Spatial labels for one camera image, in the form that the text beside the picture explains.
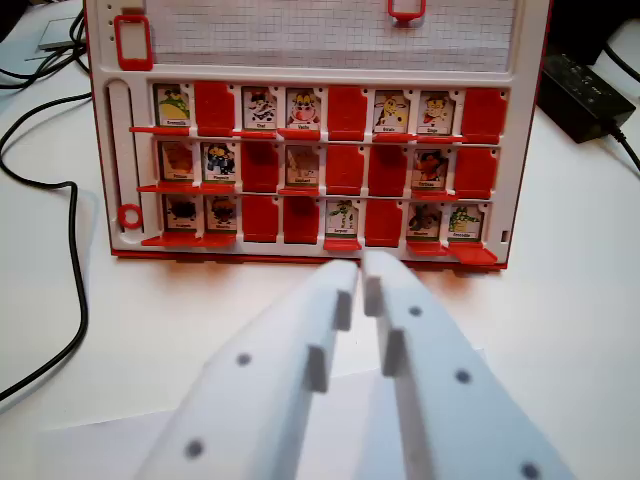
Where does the red and white game board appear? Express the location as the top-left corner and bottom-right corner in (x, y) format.
(82, 0), (554, 274)

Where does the black power adapter box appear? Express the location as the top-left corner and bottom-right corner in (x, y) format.
(541, 47), (638, 145)

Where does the flat grey plate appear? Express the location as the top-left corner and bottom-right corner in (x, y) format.
(37, 17), (87, 52)

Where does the long looping black cable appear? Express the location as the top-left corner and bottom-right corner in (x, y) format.
(0, 92), (94, 404)

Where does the black adapter cable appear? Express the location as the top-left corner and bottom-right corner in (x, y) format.
(605, 121), (640, 179)

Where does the thick black cable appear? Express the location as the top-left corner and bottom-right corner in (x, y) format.
(602, 42), (640, 87)

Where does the thin black cable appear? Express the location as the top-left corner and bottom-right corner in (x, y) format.
(0, 9), (94, 91)

